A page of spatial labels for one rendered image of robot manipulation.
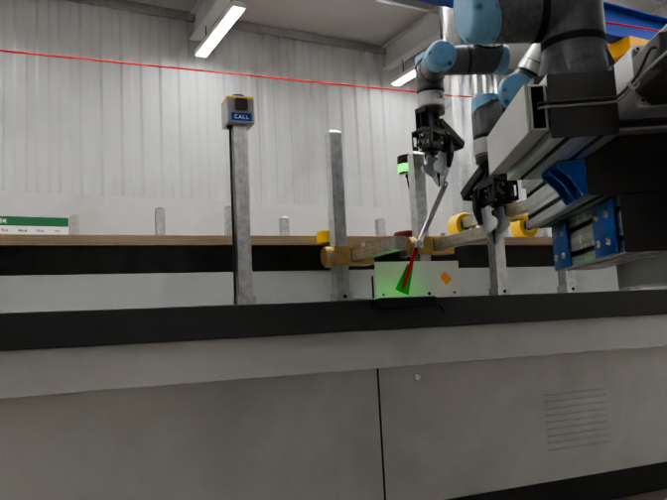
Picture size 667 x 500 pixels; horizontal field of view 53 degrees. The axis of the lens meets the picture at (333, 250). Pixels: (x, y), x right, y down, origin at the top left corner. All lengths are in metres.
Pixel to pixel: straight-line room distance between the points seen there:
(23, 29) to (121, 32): 1.18
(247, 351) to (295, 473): 0.44
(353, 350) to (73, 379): 0.68
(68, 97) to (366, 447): 7.64
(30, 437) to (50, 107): 7.50
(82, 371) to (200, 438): 0.41
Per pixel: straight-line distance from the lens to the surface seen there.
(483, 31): 1.30
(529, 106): 0.96
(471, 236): 1.72
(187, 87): 9.54
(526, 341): 2.06
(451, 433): 2.16
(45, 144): 8.95
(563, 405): 2.41
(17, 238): 1.82
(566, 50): 1.31
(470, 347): 1.94
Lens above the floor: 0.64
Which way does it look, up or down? 6 degrees up
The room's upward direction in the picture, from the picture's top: 3 degrees counter-clockwise
